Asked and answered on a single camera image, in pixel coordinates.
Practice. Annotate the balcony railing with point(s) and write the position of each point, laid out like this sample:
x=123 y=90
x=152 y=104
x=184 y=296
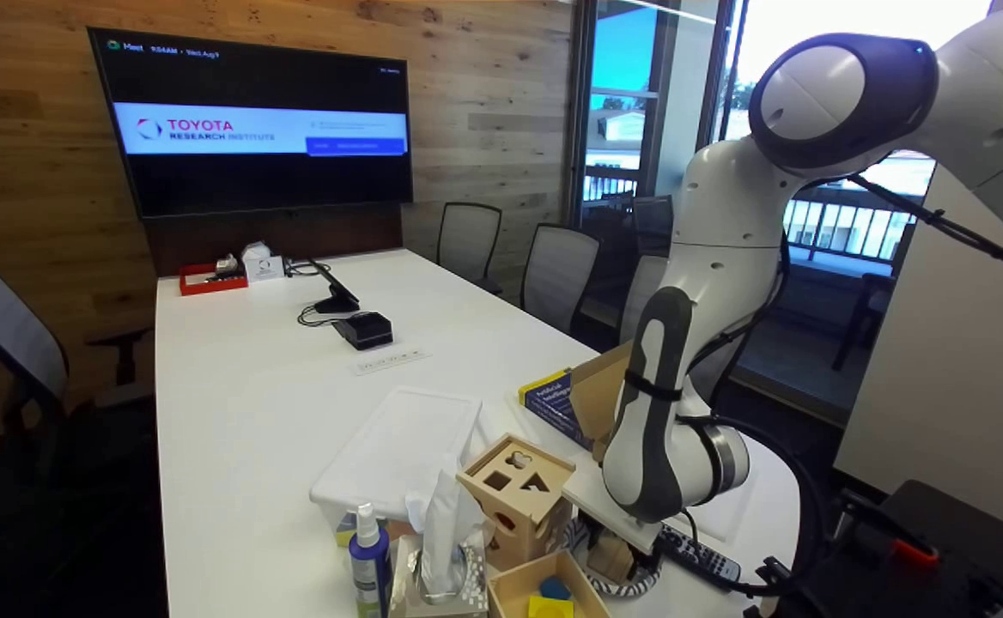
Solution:
x=845 y=226

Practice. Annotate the blue white paper bowl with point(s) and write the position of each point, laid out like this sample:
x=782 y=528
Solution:
x=623 y=589

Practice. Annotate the red tray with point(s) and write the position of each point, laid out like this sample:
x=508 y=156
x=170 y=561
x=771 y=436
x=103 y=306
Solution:
x=211 y=280

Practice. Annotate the yellow toy block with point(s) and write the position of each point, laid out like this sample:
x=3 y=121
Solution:
x=550 y=607

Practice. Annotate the small black box device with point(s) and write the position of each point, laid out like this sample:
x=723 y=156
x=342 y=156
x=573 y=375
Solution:
x=360 y=331

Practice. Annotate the grey mesh office chair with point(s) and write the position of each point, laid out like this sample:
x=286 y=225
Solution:
x=467 y=240
x=9 y=331
x=640 y=291
x=556 y=276

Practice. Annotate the wooden shape sorter cube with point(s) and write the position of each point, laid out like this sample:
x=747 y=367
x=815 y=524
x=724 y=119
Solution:
x=521 y=501

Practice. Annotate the wall mounted tv screen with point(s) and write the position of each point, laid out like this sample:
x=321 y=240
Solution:
x=247 y=124

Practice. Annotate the blue patterned flat packet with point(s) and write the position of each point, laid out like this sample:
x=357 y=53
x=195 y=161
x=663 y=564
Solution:
x=554 y=405

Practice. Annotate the black remote control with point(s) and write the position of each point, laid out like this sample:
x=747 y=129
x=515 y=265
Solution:
x=710 y=561

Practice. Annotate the small open wooden box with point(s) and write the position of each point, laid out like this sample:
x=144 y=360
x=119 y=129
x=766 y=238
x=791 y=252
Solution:
x=511 y=589

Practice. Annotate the blue toy block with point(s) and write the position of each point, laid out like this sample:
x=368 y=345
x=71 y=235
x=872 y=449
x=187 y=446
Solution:
x=554 y=589

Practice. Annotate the open cardboard box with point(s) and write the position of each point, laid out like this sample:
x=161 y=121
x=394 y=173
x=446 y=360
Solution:
x=597 y=396

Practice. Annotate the blue spray bottle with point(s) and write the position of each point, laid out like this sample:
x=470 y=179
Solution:
x=368 y=568

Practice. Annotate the light yellow wooden block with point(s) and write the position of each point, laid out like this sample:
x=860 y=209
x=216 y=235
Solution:
x=612 y=558

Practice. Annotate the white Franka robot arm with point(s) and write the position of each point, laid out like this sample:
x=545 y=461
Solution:
x=729 y=240

